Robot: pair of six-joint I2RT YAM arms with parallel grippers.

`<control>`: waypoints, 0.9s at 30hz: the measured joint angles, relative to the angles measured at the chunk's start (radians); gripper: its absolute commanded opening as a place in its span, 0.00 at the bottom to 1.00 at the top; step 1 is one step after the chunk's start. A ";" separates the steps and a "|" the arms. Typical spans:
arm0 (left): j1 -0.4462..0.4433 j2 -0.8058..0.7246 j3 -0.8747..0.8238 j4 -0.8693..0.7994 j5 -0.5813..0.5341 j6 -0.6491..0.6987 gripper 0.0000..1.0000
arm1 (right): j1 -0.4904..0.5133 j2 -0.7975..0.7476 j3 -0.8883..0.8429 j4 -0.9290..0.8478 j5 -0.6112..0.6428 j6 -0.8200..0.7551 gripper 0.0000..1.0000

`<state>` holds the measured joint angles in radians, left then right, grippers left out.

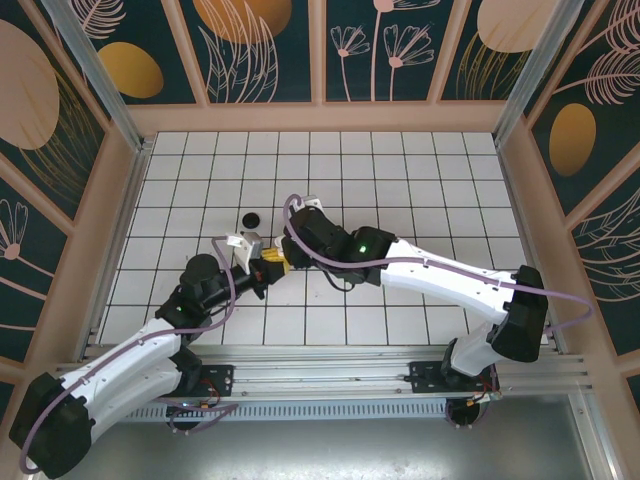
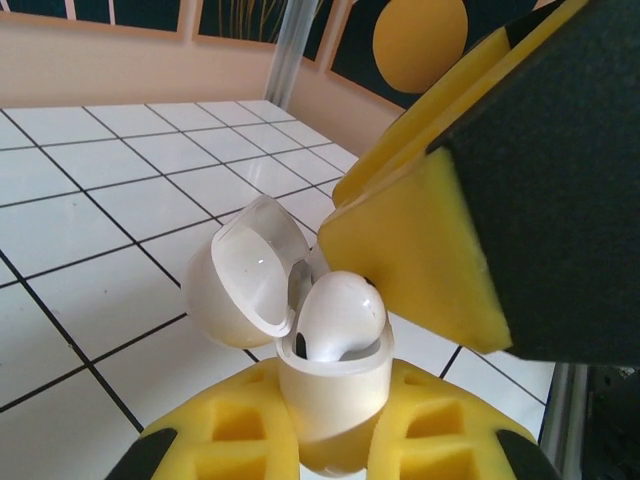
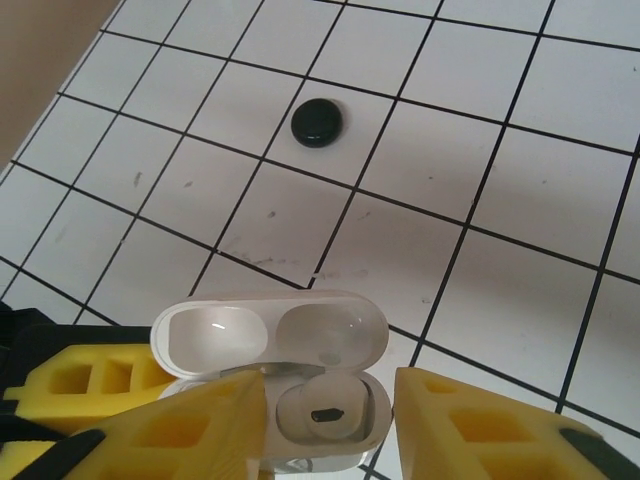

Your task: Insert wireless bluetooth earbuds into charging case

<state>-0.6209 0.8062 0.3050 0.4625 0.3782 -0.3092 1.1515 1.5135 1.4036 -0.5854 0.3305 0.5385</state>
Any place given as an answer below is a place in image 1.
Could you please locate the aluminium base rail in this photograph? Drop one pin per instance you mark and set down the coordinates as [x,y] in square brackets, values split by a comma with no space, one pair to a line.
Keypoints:
[325,372]

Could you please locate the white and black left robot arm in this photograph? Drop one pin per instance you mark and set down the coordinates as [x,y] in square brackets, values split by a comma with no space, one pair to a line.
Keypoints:
[125,360]

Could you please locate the grey metal sheet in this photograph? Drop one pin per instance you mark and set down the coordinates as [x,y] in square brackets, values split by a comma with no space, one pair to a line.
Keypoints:
[325,450]

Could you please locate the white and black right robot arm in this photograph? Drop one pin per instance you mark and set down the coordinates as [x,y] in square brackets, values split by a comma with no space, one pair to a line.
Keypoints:
[440,280]

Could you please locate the aluminium side rail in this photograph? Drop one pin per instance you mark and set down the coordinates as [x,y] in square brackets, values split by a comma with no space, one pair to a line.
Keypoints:
[528,250]
[116,250]

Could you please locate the aluminium corner post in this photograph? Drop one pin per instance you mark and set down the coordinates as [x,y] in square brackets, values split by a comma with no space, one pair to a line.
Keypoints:
[532,75]
[95,75]

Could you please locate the black round disc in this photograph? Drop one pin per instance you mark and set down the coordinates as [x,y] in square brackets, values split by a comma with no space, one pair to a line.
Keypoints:
[251,220]

